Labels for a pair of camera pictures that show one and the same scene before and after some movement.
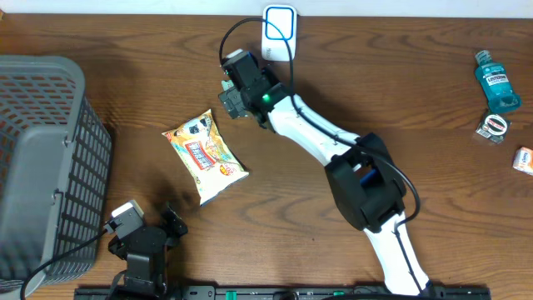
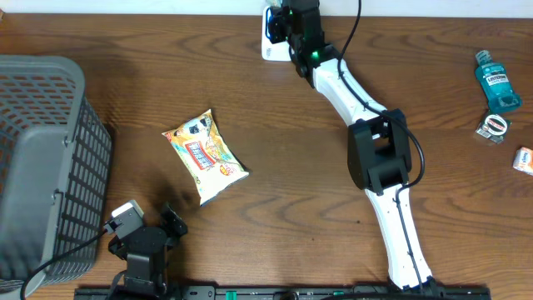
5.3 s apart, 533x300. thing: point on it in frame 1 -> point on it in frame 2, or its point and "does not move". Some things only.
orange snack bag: [204, 152] does not move
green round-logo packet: [493, 127] does not move
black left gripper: [170, 232] does not move
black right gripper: [229, 101] -> [275, 15]
